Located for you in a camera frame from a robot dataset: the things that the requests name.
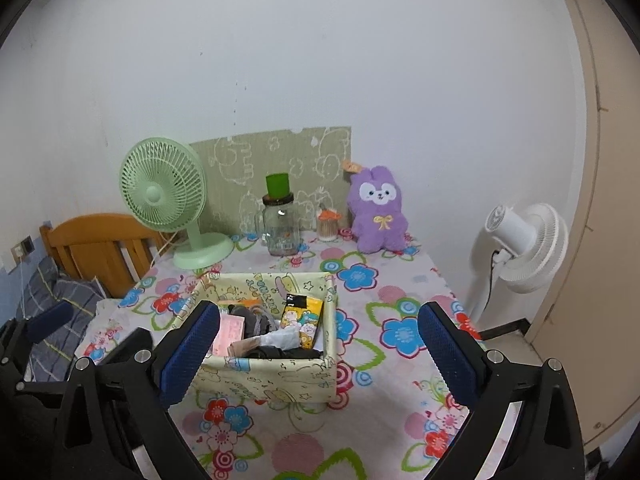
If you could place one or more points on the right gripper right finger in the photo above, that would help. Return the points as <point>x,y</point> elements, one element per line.
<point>546,442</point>

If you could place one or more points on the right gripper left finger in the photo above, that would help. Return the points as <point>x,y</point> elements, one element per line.
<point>111,408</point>

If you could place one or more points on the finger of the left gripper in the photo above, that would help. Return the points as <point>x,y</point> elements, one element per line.
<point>49,321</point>

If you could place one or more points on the pink mask pack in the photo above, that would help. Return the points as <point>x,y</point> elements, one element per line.
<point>231,329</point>

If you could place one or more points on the cartoon print fabric storage box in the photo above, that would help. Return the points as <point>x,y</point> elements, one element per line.
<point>297,381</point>

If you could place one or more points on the white beige sock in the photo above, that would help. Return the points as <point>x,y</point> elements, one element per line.
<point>287,338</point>

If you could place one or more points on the black plastic bag bundle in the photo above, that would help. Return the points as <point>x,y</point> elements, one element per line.
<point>274,353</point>

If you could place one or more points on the grey plaid pillow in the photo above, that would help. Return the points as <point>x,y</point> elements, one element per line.
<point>51,359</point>

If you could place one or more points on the beige door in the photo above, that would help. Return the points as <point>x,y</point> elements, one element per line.
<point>589,319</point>

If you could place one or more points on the floral tablecloth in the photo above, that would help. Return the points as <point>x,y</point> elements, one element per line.
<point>392,416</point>

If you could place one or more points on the green desk fan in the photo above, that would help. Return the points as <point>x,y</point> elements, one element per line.
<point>164,185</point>

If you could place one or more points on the yellow snack packet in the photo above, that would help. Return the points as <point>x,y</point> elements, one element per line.
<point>304,313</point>

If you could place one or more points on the white standing fan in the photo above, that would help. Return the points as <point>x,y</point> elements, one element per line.
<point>530,247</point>

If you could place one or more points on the glass mason jar mug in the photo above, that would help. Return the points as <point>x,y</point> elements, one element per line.
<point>277,225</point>

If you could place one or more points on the green cup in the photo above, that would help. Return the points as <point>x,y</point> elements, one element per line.
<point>278,186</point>

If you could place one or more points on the jar of cotton swabs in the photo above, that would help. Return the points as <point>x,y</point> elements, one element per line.
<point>328,224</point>

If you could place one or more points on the purple plush bunny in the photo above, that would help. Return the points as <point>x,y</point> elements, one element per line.
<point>375,202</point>

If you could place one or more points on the wall power outlet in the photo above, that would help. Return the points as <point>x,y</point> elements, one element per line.
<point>22,250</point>

